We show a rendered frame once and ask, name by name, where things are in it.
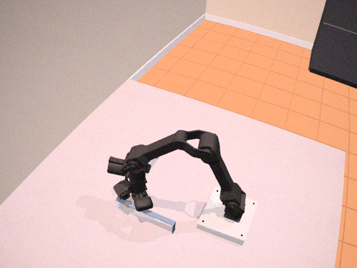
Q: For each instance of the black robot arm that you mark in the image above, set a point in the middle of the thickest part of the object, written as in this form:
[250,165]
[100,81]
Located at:
[136,163]

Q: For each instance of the clear l-shaped low wall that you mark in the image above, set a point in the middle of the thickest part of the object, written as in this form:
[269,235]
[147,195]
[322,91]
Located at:
[141,216]

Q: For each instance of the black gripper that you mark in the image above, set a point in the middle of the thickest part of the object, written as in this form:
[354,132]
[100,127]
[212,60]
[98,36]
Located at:
[141,199]

